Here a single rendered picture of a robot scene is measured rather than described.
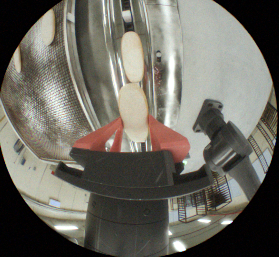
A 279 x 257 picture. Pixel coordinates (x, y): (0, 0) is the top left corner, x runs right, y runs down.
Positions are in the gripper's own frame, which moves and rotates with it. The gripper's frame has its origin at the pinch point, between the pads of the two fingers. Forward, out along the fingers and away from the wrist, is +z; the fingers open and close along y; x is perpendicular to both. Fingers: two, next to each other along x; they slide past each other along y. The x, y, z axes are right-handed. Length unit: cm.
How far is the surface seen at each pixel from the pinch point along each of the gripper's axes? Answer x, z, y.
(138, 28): -14.1, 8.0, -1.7
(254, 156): 220, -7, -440
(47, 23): -21.6, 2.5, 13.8
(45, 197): 246, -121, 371
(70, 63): -10.1, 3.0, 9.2
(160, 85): -2.9, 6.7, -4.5
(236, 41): -19.1, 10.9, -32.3
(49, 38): -17.4, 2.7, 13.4
